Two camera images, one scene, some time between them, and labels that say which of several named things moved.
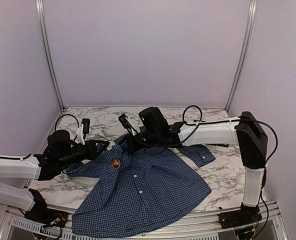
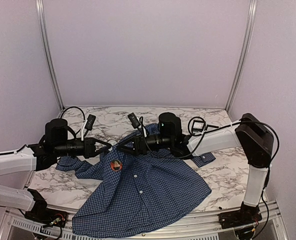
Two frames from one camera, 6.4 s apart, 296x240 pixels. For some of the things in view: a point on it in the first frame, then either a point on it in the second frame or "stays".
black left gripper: [91, 148] → [89, 149]
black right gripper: [131, 145] → [141, 148]
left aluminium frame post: [40, 14] stays
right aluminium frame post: [250, 31] stays
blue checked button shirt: [130, 189] stays
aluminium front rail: [16, 227] stays
